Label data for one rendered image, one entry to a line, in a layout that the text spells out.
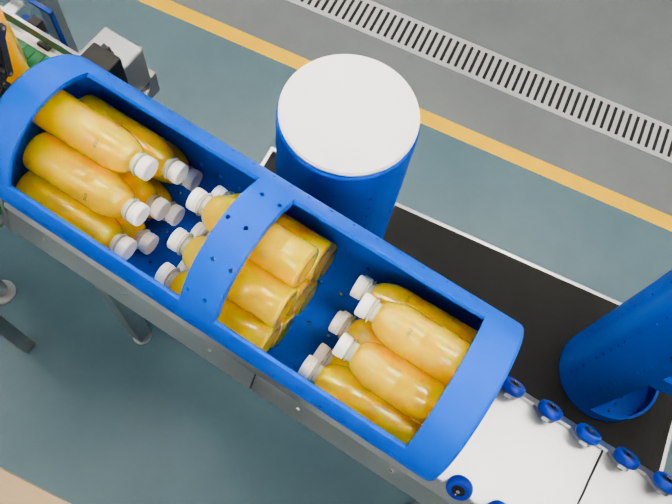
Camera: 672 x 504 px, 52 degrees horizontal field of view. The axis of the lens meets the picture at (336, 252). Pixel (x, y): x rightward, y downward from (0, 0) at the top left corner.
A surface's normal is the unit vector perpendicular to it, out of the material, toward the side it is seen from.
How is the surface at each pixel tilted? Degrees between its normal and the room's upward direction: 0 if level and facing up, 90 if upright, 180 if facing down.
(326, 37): 0
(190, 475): 0
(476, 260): 0
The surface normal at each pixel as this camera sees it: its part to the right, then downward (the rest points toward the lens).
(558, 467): 0.07, -0.38
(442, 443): -0.35, 0.32
